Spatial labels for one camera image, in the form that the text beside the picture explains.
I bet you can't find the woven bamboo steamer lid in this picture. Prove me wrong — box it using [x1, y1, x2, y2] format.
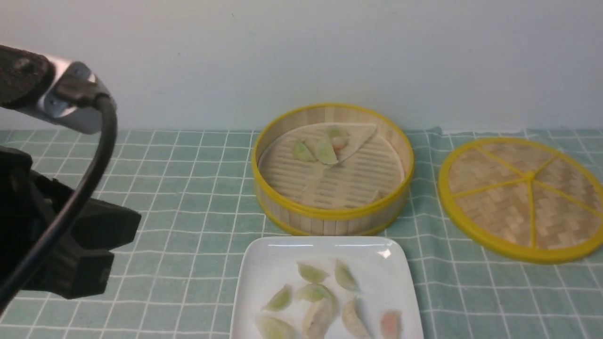
[437, 137, 603, 264]

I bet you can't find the black cable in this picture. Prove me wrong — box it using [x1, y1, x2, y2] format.
[0, 75, 118, 311]

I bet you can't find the white square plate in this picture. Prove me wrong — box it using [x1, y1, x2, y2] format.
[229, 236, 424, 339]

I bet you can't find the pale dumpling right on plate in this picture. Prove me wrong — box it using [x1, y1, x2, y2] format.
[341, 297, 372, 339]

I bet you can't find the green checkered tablecloth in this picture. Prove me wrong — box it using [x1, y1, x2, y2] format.
[1, 128, 603, 339]

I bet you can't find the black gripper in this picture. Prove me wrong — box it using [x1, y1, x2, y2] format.
[0, 146, 142, 299]

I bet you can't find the pale dumpling on plate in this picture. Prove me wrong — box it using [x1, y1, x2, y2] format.
[341, 297, 372, 339]
[301, 299, 335, 339]

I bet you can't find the bamboo steamer basket yellow rim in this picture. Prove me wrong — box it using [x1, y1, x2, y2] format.
[251, 103, 415, 236]

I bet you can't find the pale dumpling centre on plate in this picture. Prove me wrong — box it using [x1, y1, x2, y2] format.
[301, 299, 335, 339]

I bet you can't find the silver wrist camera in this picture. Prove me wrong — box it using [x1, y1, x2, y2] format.
[0, 45, 117, 135]

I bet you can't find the green dumpling top on plate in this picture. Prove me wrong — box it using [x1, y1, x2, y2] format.
[297, 262, 329, 284]

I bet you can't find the pink dumpling on plate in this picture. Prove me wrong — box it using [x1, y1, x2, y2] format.
[380, 310, 402, 339]

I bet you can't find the pink dumpling in steamer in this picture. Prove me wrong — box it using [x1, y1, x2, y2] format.
[326, 125, 349, 152]

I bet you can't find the green dumpling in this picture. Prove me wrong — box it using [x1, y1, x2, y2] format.
[262, 284, 293, 313]
[314, 134, 338, 165]
[334, 259, 359, 292]
[293, 283, 338, 311]
[297, 262, 329, 284]
[291, 140, 317, 162]

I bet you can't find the green dumpling bottom left plate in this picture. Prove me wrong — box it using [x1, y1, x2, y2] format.
[255, 316, 296, 339]

